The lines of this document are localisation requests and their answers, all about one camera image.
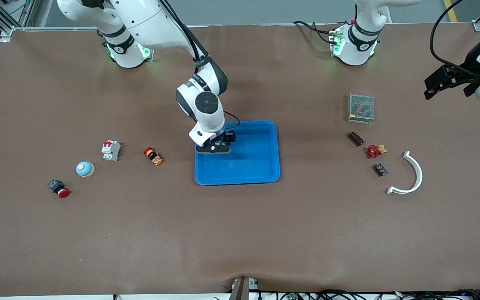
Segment blue plastic tray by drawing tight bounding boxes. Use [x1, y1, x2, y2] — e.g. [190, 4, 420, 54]
[194, 120, 281, 186]

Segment metal mesh power supply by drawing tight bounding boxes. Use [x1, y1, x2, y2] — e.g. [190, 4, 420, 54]
[347, 92, 375, 125]

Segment brown table cover sheet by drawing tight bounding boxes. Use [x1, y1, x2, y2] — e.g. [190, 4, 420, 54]
[0, 23, 480, 297]

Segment brass valve red handwheel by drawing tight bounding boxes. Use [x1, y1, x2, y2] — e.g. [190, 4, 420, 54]
[365, 144, 388, 159]

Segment red push button dark body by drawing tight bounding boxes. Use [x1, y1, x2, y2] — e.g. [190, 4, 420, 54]
[47, 179, 71, 199]

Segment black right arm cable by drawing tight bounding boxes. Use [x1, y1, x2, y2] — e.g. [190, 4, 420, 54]
[157, 0, 241, 130]

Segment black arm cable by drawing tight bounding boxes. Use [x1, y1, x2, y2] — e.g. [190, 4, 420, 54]
[430, 0, 480, 80]
[157, 0, 241, 130]

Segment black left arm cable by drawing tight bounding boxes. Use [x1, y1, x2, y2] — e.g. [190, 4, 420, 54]
[430, 0, 480, 80]

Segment red orange emergency stop switch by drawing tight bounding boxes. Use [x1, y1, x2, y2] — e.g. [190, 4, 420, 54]
[143, 147, 163, 166]

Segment white circuit breaker red switch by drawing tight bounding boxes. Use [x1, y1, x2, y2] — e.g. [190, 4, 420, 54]
[101, 140, 121, 162]

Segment white curved plastic bracket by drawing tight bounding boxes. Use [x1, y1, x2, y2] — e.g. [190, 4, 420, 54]
[386, 151, 423, 195]

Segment black left base cables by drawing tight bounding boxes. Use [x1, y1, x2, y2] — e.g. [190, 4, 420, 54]
[293, 20, 337, 44]

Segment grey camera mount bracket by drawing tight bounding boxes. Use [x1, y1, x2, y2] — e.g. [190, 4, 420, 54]
[228, 276, 260, 300]

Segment black cable bundle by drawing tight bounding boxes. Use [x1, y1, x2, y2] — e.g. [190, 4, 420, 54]
[213, 289, 480, 300]

